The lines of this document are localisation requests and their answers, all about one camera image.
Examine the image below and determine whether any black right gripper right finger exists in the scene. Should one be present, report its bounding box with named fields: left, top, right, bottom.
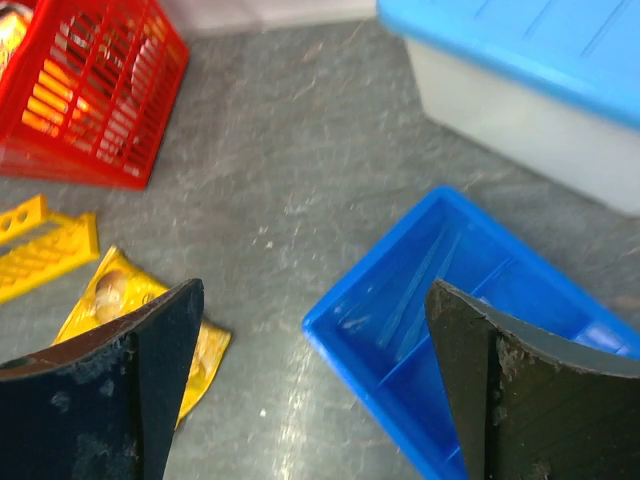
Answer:
left=425, top=280, right=639, bottom=479

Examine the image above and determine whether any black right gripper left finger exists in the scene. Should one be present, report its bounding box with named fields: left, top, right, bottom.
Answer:
left=1, top=279, right=204, bottom=479

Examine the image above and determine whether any clear plastic pipette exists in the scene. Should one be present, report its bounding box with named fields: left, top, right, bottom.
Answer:
left=377, top=231, right=460, bottom=361

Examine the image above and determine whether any white plastic tub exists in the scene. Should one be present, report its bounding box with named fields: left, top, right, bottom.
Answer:
left=405, top=40, right=639, bottom=217

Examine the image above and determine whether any light blue plastic lid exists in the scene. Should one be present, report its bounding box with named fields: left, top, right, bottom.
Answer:
left=376, top=1, right=639, bottom=129

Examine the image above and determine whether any yellow Lays chips bag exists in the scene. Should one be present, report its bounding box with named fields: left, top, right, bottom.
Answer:
left=53, top=246, right=232, bottom=420

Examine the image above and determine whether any yellow test tube rack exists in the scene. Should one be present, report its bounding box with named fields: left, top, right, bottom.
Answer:
left=1, top=195, right=100, bottom=303

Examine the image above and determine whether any blue divided plastic bin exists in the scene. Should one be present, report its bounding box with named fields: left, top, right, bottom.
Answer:
left=302, top=186, right=639, bottom=479

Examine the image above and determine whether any red plastic shopping basket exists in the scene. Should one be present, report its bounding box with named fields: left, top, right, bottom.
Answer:
left=1, top=1, right=189, bottom=190

